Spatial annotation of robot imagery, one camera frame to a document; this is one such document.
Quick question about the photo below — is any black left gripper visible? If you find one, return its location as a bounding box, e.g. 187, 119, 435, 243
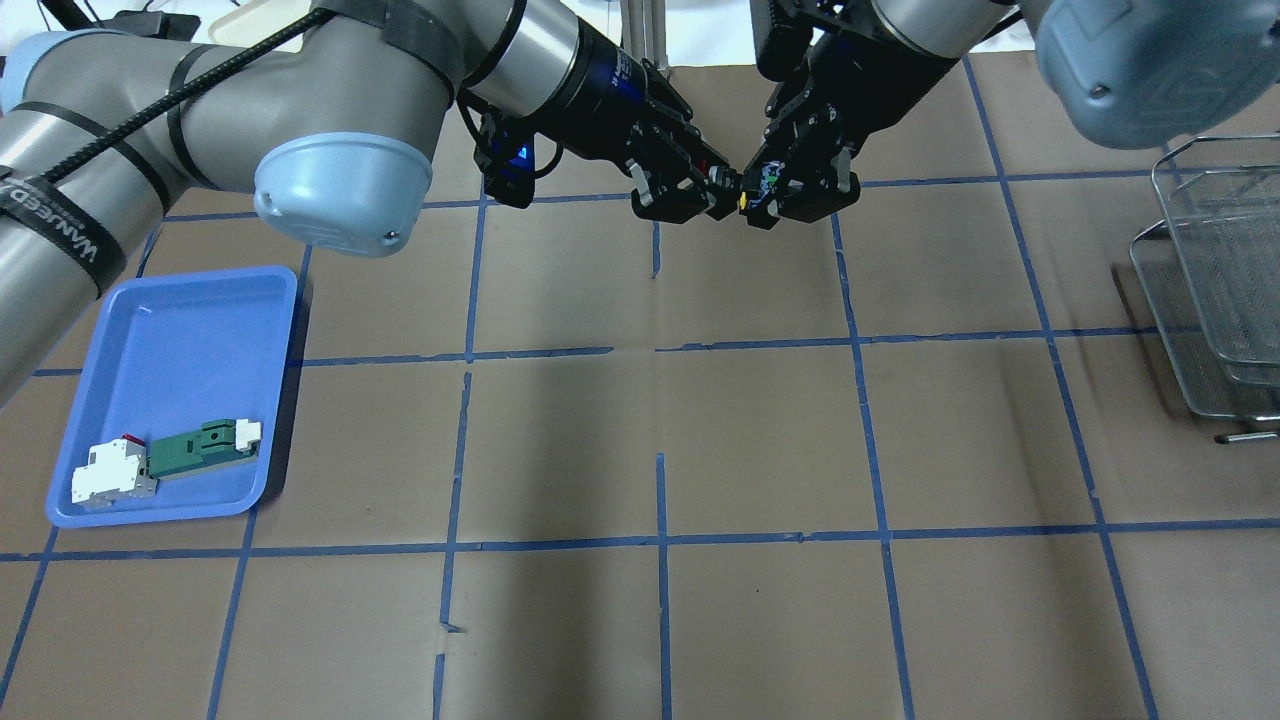
545, 20, 740, 224

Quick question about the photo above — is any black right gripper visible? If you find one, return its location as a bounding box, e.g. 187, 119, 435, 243
751, 1, 957, 229

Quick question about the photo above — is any red emergency stop button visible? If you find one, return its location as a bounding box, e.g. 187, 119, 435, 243
708, 160, 785, 220

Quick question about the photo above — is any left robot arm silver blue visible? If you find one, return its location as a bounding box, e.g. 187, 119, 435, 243
3, 1, 740, 400

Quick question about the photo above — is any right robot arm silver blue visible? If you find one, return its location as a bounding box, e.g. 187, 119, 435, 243
737, 1, 1279, 229

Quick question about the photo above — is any blue plastic tray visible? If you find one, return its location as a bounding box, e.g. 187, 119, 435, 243
45, 265, 300, 529

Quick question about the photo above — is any green terminal block module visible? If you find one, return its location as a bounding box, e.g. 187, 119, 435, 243
148, 418, 262, 480

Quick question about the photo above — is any white circuit breaker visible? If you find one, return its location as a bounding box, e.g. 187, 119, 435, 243
70, 436, 157, 509

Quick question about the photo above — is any aluminium frame post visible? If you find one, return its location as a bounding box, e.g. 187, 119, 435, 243
620, 0, 671, 76

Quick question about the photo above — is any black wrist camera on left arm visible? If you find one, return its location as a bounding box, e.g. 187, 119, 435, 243
474, 111, 536, 209

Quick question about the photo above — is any silver wire mesh shelf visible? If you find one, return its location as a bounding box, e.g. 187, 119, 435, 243
1129, 132, 1279, 445

